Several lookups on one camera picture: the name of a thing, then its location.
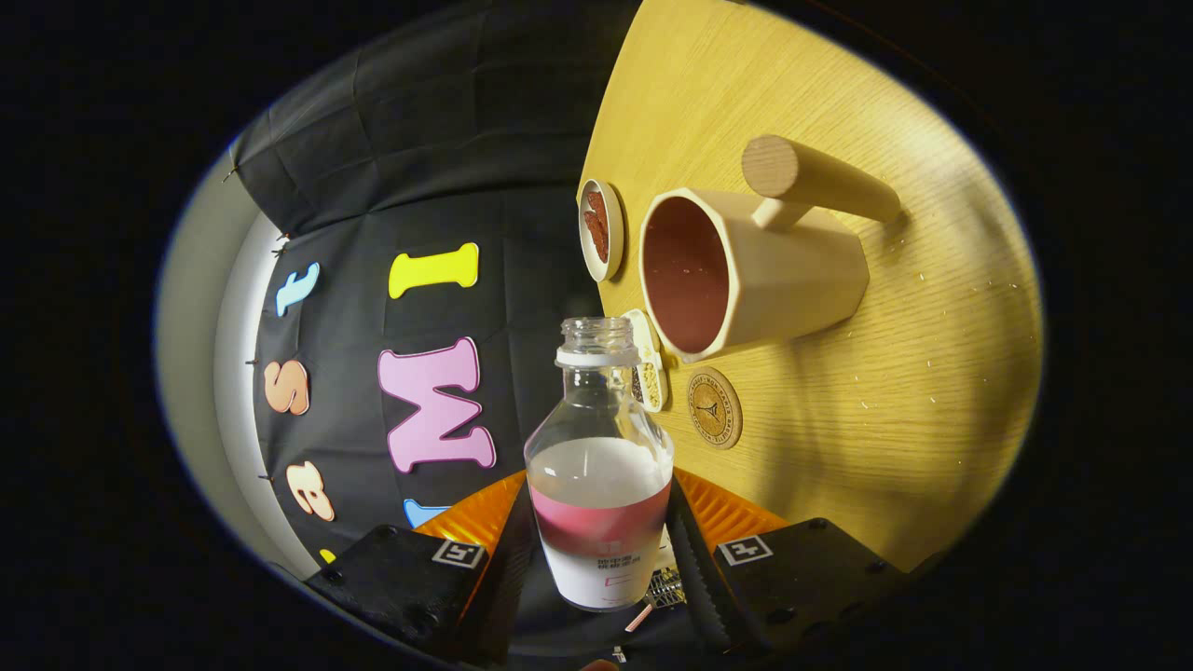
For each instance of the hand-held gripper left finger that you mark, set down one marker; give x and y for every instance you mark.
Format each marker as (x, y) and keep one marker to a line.
(410, 582)

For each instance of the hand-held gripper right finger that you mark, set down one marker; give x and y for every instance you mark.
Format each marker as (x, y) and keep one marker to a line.
(802, 587)

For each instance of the round brown coaster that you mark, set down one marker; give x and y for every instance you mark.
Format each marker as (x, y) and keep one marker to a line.
(715, 408)

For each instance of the clear juice bottle red label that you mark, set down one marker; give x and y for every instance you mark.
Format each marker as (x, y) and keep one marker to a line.
(601, 503)

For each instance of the wooden table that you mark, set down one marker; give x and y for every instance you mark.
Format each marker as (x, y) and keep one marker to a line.
(885, 373)

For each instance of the small white seed dish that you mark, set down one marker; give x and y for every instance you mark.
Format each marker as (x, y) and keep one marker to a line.
(651, 377)

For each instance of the red sausage piece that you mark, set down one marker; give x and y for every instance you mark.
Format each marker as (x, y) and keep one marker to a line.
(599, 207)
(596, 244)

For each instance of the black backdrop cloth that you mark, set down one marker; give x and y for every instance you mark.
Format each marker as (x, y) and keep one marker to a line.
(373, 186)

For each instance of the white oval plate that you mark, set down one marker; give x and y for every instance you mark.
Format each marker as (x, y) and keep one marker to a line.
(610, 200)

